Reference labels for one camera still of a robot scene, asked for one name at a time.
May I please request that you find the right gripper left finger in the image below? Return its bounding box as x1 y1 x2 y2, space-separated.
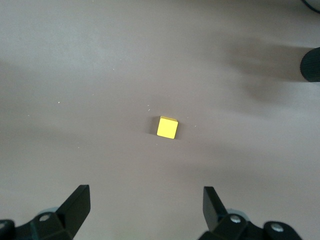
0 184 91 240

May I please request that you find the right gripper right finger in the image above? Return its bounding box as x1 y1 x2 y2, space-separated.
198 186 303 240

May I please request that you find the yellow cube block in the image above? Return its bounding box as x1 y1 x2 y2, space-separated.
155 115 179 140

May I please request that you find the black ribbed cylinder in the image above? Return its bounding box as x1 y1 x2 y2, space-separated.
300 47 320 83

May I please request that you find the black looping cable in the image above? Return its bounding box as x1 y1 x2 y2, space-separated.
300 0 320 14

